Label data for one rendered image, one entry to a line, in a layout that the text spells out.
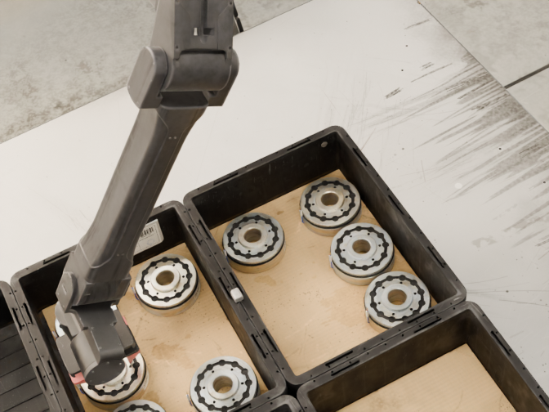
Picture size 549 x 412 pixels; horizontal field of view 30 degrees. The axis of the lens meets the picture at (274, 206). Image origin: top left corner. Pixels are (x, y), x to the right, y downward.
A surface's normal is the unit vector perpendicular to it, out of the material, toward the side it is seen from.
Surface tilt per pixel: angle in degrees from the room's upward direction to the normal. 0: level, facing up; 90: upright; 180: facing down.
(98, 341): 31
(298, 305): 0
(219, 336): 0
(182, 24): 62
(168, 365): 0
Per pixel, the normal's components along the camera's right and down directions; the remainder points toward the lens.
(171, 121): 0.44, 0.73
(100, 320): 0.37, -0.69
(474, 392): -0.11, -0.59
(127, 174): -0.78, 0.12
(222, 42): 0.59, 0.16
